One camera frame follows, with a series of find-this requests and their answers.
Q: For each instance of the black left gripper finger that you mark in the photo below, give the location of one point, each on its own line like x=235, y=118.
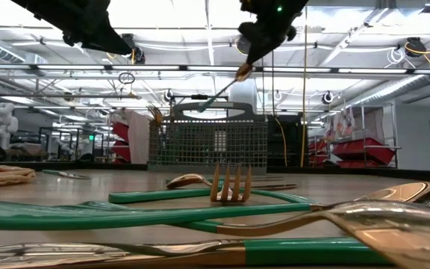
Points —
x=114, y=43

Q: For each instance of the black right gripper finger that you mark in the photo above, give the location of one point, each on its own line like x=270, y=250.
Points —
x=267, y=43
x=254, y=48

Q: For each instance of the ceiling light strip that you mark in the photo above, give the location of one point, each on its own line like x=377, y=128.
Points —
x=144, y=68

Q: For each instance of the red storage bin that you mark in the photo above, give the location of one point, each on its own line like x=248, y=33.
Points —
x=119, y=132

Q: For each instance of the black crate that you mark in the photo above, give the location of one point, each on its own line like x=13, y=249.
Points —
x=293, y=138

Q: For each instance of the white panel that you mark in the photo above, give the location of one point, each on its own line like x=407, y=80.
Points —
x=138, y=138

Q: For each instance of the grey mesh cutlery basket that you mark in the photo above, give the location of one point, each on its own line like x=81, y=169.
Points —
x=207, y=149

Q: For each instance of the small red storage bins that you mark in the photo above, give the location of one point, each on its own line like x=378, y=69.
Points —
x=317, y=149

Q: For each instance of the large red storage bins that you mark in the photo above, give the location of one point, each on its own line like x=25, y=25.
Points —
x=364, y=151

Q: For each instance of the metal shelf rack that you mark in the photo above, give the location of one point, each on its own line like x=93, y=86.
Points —
x=396, y=147

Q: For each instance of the tan cloth napkin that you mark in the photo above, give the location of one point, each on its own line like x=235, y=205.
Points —
x=2, y=175

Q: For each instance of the black workstation frame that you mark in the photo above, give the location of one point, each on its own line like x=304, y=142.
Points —
x=69, y=129

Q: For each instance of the silver ventilation duct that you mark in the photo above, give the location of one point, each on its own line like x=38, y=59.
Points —
x=405, y=87

